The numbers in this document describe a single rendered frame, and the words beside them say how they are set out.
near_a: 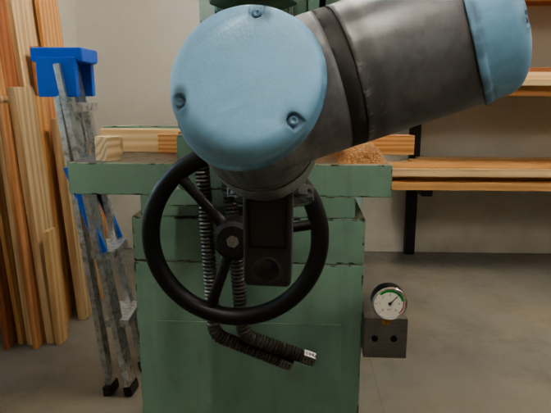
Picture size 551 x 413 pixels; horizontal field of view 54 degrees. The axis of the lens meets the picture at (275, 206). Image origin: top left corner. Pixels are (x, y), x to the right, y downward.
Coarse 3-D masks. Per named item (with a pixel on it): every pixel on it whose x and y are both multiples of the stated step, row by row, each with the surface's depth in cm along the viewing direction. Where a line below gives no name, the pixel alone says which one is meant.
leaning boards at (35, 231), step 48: (0, 0) 224; (48, 0) 262; (0, 48) 222; (0, 96) 204; (0, 144) 205; (48, 144) 233; (0, 192) 211; (48, 192) 231; (0, 240) 216; (48, 240) 213; (0, 288) 214; (48, 288) 217; (48, 336) 223
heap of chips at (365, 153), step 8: (360, 144) 100; (368, 144) 100; (344, 152) 99; (352, 152) 99; (360, 152) 98; (368, 152) 98; (376, 152) 98; (344, 160) 99; (352, 160) 98; (360, 160) 98; (368, 160) 98; (376, 160) 98; (384, 160) 100
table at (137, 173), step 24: (72, 168) 100; (96, 168) 100; (120, 168) 99; (144, 168) 99; (168, 168) 99; (312, 168) 98; (336, 168) 97; (360, 168) 97; (384, 168) 97; (72, 192) 101; (96, 192) 101; (120, 192) 100; (144, 192) 100; (216, 192) 90; (336, 192) 98; (360, 192) 98; (384, 192) 98
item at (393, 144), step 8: (160, 136) 113; (168, 136) 113; (392, 136) 111; (400, 136) 111; (408, 136) 111; (160, 144) 114; (168, 144) 114; (376, 144) 111; (384, 144) 111; (392, 144) 111; (400, 144) 111; (408, 144) 111; (160, 152) 114; (168, 152) 114; (176, 152) 114; (336, 152) 112; (384, 152) 112; (392, 152) 112; (400, 152) 111; (408, 152) 111
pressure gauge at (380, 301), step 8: (376, 288) 97; (384, 288) 95; (392, 288) 95; (400, 288) 97; (376, 296) 95; (384, 296) 95; (392, 296) 95; (400, 296) 95; (376, 304) 96; (384, 304) 96; (392, 304) 96; (400, 304) 96; (376, 312) 96; (384, 312) 96; (392, 312) 96; (400, 312) 96; (384, 320) 99
